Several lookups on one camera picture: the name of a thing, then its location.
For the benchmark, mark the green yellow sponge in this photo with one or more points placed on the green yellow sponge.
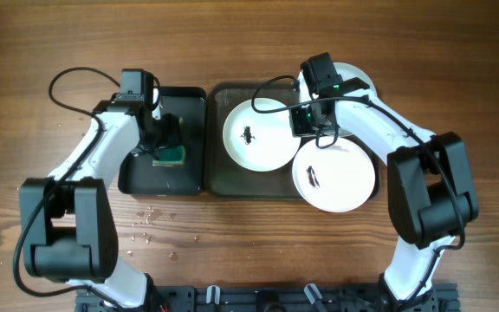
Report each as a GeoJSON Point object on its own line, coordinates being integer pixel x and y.
{"type": "Point", "coordinates": [170, 156]}

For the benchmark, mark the white plate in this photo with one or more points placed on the white plate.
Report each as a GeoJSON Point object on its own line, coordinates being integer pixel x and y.
{"type": "Point", "coordinates": [339, 178]}
{"type": "Point", "coordinates": [257, 135]}

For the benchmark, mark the brown serving tray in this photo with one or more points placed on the brown serving tray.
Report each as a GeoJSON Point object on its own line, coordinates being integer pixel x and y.
{"type": "Point", "coordinates": [223, 177]}

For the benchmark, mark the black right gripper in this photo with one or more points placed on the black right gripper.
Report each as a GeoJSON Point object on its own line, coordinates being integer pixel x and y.
{"type": "Point", "coordinates": [299, 130]}

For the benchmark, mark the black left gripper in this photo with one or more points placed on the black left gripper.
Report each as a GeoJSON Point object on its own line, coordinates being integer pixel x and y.
{"type": "Point", "coordinates": [169, 133]}

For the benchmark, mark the black water tray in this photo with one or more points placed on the black water tray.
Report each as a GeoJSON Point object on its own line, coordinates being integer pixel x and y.
{"type": "Point", "coordinates": [138, 176]}

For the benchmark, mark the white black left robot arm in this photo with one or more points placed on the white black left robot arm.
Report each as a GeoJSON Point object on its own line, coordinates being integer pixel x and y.
{"type": "Point", "coordinates": [68, 239]}

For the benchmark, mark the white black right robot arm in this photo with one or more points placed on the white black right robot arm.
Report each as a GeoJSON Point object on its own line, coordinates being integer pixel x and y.
{"type": "Point", "coordinates": [431, 194]}

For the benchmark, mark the pale blue dirty plate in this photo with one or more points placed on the pale blue dirty plate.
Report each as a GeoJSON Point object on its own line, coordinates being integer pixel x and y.
{"type": "Point", "coordinates": [353, 73]}

